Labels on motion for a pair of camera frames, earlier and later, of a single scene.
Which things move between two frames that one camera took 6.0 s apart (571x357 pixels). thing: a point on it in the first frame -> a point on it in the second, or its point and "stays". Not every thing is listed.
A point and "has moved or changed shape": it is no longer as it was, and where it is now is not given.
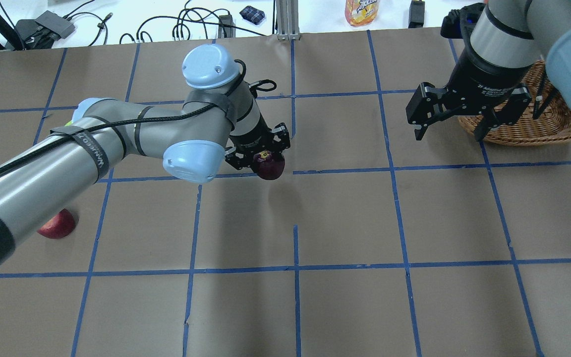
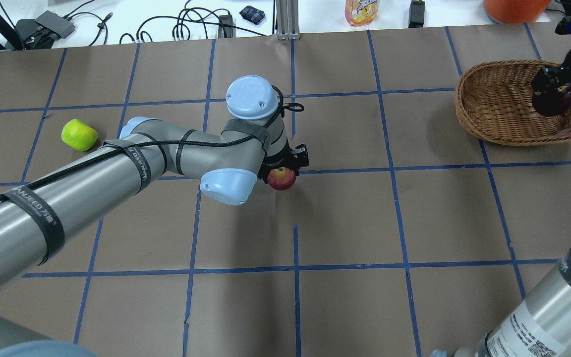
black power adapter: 417,13 stays
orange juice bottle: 361,12 stays
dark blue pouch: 253,15 stays
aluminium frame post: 287,20 stays
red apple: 60,226 has moved or changed shape
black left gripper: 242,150 -> 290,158
